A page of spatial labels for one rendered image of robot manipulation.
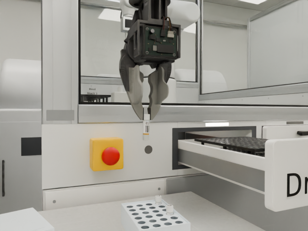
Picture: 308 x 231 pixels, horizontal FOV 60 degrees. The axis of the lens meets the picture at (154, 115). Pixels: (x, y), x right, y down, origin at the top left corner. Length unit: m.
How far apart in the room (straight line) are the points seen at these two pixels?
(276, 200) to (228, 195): 0.40
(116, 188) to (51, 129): 0.21
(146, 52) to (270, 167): 0.26
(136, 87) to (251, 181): 0.26
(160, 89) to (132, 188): 0.32
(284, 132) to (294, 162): 0.47
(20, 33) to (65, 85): 3.37
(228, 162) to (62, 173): 0.37
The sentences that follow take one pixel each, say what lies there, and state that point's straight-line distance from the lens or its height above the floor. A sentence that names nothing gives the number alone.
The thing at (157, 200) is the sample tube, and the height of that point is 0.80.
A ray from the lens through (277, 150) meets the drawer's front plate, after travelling 0.45.
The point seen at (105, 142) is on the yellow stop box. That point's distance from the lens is 0.61.
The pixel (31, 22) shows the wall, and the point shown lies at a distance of 4.03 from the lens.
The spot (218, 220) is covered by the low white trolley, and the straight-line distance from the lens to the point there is 0.57.
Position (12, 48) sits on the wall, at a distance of 3.96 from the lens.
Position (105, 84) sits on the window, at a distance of 0.68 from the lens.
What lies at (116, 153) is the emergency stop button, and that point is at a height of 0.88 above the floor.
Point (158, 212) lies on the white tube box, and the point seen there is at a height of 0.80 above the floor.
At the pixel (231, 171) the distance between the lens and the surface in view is 0.55.
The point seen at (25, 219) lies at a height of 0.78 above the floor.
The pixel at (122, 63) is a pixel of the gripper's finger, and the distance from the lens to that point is 0.46.
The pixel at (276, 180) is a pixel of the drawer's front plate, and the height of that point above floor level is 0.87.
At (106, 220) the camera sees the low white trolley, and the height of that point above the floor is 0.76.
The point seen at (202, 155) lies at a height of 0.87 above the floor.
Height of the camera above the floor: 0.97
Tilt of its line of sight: 1 degrees down
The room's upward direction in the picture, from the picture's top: straight up
